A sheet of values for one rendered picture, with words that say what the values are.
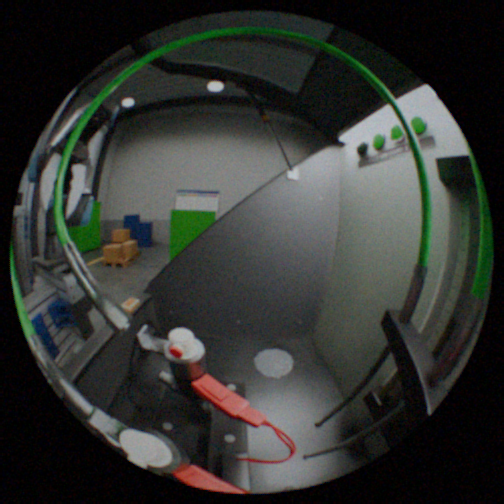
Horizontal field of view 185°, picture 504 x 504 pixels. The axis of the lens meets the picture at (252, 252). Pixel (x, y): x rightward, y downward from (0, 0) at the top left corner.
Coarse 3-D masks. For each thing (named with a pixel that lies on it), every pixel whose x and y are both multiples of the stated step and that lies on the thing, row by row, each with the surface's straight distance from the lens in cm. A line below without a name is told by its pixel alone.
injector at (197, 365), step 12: (168, 348) 12; (168, 360) 12; (180, 360) 11; (192, 360) 11; (204, 360) 12; (180, 372) 12; (192, 372) 12; (204, 372) 13; (168, 384) 16; (180, 384) 14; (192, 396) 15; (204, 408) 19; (204, 420) 24
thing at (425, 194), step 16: (208, 32) 24; (224, 32) 24; (240, 32) 24; (256, 32) 25; (272, 32) 25; (288, 32) 25; (160, 48) 24; (320, 48) 25; (336, 48) 25; (144, 64) 24; (352, 64) 23; (368, 80) 23; (384, 96) 22; (400, 112) 21; (80, 128) 23; (416, 144) 19; (64, 160) 23; (416, 160) 19; (64, 224) 20; (64, 240) 18; (416, 272) 18
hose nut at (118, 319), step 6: (114, 306) 13; (120, 306) 14; (114, 312) 13; (120, 312) 13; (126, 312) 14; (108, 318) 13; (114, 318) 13; (120, 318) 13; (126, 318) 13; (108, 324) 14; (114, 324) 13; (120, 324) 13; (126, 324) 14; (114, 330) 14; (120, 330) 13; (126, 330) 14
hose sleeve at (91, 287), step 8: (64, 248) 17; (72, 248) 17; (64, 256) 17; (72, 256) 16; (80, 256) 17; (72, 264) 16; (80, 264) 16; (72, 272) 16; (80, 272) 15; (88, 272) 15; (80, 280) 15; (88, 280) 15; (96, 280) 15; (88, 288) 14; (96, 288) 14; (88, 296) 15; (96, 296) 14; (104, 296) 14; (96, 304) 14; (104, 304) 14; (112, 304) 14; (104, 312) 14
